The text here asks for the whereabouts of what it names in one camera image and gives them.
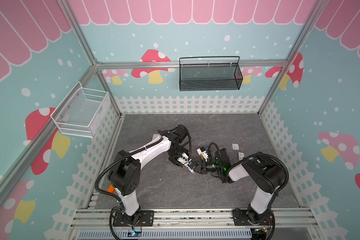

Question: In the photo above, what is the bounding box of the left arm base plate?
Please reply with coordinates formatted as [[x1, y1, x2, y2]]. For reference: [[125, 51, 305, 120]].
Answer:
[[112, 210, 155, 227]]

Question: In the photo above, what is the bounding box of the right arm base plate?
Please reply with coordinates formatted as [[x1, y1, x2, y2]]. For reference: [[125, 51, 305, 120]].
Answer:
[[232, 209, 275, 226]]

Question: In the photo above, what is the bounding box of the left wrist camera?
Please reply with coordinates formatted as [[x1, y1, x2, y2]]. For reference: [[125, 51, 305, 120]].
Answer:
[[178, 153, 193, 166]]

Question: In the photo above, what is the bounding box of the orange toy brick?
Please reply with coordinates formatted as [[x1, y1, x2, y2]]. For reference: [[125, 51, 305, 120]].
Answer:
[[107, 185, 115, 193]]

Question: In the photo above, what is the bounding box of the white wire mesh basket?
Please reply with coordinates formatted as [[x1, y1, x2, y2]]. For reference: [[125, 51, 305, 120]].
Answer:
[[51, 82, 111, 138]]

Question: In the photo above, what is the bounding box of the white battery cover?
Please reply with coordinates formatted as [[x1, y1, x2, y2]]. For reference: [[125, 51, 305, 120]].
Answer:
[[238, 152, 245, 160], [232, 144, 239, 151]]

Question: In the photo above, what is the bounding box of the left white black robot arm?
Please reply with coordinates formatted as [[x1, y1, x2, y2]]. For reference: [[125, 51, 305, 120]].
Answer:
[[95, 125, 192, 226]]

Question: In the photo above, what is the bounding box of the white air conditioner remote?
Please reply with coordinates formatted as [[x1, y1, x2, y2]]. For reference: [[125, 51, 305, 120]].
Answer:
[[185, 162, 194, 173]]

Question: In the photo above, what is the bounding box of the black wire mesh basket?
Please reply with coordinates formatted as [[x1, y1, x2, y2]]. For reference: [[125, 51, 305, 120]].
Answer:
[[179, 56, 244, 92]]

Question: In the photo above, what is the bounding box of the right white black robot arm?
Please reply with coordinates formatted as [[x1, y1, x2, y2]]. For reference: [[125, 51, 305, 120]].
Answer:
[[190, 143, 289, 226]]

